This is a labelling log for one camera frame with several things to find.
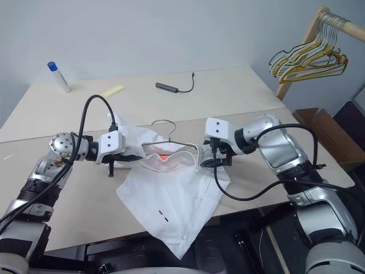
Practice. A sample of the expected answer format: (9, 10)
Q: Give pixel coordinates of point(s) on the small white strip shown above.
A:
(8, 157)

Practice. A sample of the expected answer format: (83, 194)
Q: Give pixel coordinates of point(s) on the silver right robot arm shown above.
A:
(285, 148)

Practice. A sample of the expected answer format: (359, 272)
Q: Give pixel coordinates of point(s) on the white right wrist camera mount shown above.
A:
(219, 128)

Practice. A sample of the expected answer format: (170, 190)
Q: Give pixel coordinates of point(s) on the yellow sticky note pad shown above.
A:
(114, 90)

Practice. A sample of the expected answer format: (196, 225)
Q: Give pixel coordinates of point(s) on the brown cardboard box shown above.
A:
(325, 131)

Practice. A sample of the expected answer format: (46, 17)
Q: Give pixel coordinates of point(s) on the light wooden slat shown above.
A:
(276, 251)

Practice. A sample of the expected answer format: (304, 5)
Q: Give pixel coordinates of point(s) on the wooden clothes rack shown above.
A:
(302, 48)

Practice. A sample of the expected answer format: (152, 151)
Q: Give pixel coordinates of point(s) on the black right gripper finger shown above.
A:
(211, 163)

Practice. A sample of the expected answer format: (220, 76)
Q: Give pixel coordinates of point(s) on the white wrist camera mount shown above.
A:
(219, 128)
(111, 142)

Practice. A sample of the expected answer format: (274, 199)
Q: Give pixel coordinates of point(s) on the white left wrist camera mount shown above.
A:
(111, 142)

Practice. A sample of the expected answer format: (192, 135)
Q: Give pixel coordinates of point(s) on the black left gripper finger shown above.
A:
(131, 157)

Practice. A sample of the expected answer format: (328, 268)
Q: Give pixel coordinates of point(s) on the white garment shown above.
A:
(171, 194)

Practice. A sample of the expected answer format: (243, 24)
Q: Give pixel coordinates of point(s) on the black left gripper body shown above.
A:
(111, 167)

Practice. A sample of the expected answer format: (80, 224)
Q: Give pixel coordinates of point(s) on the white bottle with blue cap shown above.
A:
(61, 81)

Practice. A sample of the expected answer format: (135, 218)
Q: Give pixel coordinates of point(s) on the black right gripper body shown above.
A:
(223, 151)

